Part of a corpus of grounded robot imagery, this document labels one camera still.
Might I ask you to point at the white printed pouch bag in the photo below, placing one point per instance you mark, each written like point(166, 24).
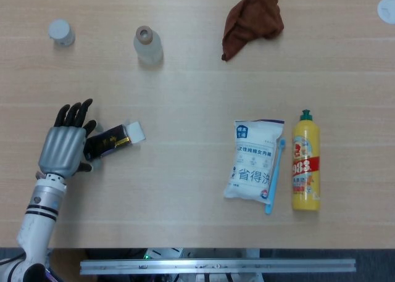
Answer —
point(251, 164)

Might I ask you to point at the yellow detergent bottle green cap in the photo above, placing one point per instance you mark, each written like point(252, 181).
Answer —
point(305, 171)

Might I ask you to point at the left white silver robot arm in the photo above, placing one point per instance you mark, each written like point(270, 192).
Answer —
point(34, 223)

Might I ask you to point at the black carton box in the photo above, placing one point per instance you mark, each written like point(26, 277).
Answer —
point(106, 141)

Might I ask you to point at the aluminium profile rail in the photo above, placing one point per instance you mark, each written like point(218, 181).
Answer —
point(216, 266)

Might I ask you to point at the white robot base unit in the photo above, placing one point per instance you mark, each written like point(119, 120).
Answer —
point(200, 253)

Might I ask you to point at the frosted bottle with wooden cap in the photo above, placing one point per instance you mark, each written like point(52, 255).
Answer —
point(148, 49)

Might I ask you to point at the brown crumpled cloth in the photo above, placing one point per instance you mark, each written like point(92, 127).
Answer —
point(253, 19)

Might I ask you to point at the light blue toothbrush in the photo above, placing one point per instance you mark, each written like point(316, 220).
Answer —
point(273, 186)

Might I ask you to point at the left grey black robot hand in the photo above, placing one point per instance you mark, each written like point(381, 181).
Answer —
point(61, 149)

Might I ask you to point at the small white lidded jar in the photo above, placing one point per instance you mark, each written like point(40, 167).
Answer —
point(60, 30)

